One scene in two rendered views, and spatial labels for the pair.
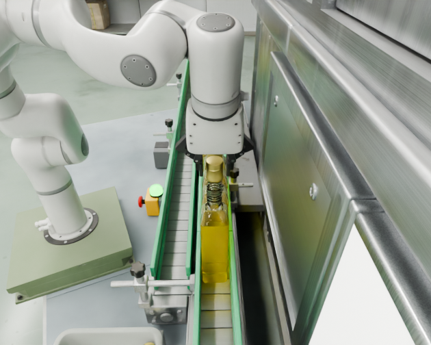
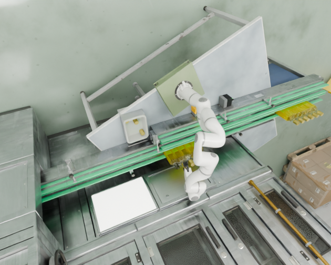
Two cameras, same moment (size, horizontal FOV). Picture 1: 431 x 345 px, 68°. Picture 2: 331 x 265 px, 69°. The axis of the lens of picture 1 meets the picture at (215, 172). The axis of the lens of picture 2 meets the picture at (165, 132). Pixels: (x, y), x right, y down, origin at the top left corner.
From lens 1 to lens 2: 1.54 m
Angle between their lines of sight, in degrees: 49
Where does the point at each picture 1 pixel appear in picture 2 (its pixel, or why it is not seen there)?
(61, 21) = (196, 179)
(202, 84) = not seen: hidden behind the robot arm
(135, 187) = (207, 93)
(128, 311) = (153, 116)
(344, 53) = (185, 212)
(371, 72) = (175, 216)
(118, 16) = not seen: outside the picture
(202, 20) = (195, 197)
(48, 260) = (168, 93)
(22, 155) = (198, 106)
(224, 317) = not seen: hidden behind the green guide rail
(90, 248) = (173, 104)
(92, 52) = (188, 183)
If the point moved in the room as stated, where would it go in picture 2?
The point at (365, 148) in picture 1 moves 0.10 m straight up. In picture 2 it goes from (164, 213) to (169, 226)
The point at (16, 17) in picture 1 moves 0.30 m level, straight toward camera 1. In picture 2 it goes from (202, 168) to (163, 199)
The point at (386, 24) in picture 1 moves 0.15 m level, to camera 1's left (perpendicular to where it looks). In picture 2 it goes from (182, 220) to (183, 207)
